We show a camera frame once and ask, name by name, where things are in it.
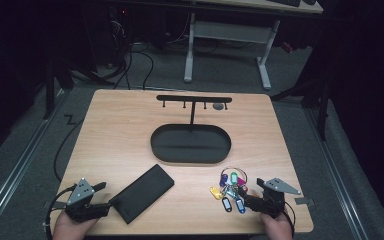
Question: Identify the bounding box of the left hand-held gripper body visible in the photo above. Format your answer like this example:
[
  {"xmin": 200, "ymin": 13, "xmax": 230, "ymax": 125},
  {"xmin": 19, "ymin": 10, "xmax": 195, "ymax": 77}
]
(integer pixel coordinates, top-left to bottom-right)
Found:
[{"xmin": 64, "ymin": 177, "xmax": 96, "ymax": 223}]

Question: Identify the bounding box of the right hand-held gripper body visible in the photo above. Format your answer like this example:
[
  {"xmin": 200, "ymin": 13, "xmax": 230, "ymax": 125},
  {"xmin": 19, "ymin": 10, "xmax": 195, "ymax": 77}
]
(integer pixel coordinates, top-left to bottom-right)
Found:
[{"xmin": 250, "ymin": 177, "xmax": 302, "ymax": 220}]

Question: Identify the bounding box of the bunch of coloured key tags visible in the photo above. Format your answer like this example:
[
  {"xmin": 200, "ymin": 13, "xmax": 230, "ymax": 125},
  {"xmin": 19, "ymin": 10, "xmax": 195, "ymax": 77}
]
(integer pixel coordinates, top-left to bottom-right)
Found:
[{"xmin": 209, "ymin": 166, "xmax": 260, "ymax": 215}]

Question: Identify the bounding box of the black wallet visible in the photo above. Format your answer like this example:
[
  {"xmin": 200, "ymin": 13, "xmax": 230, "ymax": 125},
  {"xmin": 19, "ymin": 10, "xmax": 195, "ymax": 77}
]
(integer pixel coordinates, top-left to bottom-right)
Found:
[{"xmin": 108, "ymin": 163, "xmax": 176, "ymax": 225}]

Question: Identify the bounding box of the person's right hand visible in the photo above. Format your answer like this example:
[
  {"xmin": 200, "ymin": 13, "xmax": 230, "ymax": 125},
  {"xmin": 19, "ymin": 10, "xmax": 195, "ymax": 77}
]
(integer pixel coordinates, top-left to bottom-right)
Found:
[{"xmin": 260, "ymin": 211, "xmax": 295, "ymax": 240}]

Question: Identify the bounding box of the person's left hand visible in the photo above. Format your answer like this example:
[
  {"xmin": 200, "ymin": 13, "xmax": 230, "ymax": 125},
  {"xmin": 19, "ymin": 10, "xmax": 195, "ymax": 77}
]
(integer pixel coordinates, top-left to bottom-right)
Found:
[{"xmin": 51, "ymin": 210, "xmax": 98, "ymax": 240}]

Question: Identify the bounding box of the grey tape piece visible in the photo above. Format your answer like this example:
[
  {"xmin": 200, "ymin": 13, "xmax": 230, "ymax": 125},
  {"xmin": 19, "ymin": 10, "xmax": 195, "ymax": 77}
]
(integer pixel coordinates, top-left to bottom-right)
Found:
[
  {"xmin": 294, "ymin": 197, "xmax": 315, "ymax": 206},
  {"xmin": 42, "ymin": 200, "xmax": 68, "ymax": 210}
]

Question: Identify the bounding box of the black key stand with tray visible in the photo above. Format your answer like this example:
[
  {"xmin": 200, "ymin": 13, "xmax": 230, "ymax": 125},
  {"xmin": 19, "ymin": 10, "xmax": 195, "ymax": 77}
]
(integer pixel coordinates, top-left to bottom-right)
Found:
[{"xmin": 150, "ymin": 94, "xmax": 233, "ymax": 165}]

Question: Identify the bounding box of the black stand leg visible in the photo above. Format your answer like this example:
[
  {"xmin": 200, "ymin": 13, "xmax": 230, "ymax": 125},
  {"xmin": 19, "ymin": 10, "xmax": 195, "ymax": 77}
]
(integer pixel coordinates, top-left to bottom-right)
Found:
[
  {"xmin": 269, "ymin": 74, "xmax": 332, "ymax": 142},
  {"xmin": 42, "ymin": 58, "xmax": 76, "ymax": 121}
]

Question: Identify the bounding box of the small red object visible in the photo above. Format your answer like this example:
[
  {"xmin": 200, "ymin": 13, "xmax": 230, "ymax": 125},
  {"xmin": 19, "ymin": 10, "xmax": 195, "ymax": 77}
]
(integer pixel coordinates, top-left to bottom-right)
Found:
[{"xmin": 280, "ymin": 41, "xmax": 295, "ymax": 54}]

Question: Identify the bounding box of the white desk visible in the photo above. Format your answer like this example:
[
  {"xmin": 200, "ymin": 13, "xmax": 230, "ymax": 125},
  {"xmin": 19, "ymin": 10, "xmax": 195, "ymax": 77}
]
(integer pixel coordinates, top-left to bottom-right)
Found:
[{"xmin": 183, "ymin": 0, "xmax": 325, "ymax": 91}]

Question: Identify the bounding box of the black keyboard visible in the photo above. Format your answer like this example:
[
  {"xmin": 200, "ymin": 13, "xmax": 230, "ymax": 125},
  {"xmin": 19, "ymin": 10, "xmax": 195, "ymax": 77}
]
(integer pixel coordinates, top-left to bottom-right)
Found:
[{"xmin": 268, "ymin": 0, "xmax": 302, "ymax": 8}]

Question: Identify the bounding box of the black cable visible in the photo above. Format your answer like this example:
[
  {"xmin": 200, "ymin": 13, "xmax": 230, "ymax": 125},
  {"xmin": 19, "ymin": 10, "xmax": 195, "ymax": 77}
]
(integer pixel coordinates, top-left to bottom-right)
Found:
[{"xmin": 284, "ymin": 200, "xmax": 297, "ymax": 236}]

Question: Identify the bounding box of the metal floor rail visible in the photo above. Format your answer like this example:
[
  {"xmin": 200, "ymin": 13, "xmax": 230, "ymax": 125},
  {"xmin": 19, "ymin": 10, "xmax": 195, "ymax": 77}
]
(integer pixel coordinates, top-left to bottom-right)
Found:
[
  {"xmin": 0, "ymin": 89, "xmax": 66, "ymax": 232},
  {"xmin": 304, "ymin": 107, "xmax": 370, "ymax": 240}
]

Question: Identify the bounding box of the bundle of black cables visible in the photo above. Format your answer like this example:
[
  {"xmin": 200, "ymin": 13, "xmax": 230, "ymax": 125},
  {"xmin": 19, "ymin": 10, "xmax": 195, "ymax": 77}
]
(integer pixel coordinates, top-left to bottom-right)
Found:
[{"xmin": 67, "ymin": 6, "xmax": 194, "ymax": 91}]

